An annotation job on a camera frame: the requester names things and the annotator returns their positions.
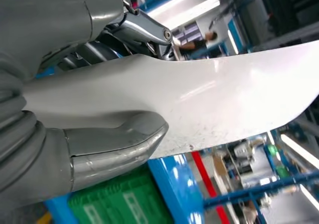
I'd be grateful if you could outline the green plastic crate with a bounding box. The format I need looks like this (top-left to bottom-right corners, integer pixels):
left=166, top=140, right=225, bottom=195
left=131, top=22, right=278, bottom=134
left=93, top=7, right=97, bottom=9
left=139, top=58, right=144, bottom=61
left=68, top=168, right=175, bottom=224

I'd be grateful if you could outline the person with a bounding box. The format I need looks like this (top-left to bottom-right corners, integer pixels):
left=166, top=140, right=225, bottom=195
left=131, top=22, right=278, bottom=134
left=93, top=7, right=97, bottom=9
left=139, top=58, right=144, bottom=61
left=178, top=30, right=219, bottom=56

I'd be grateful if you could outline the blue background rack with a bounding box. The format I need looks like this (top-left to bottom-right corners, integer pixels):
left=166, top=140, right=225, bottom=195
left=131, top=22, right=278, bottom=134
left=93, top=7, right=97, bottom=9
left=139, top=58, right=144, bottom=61
left=202, top=171, right=319, bottom=224

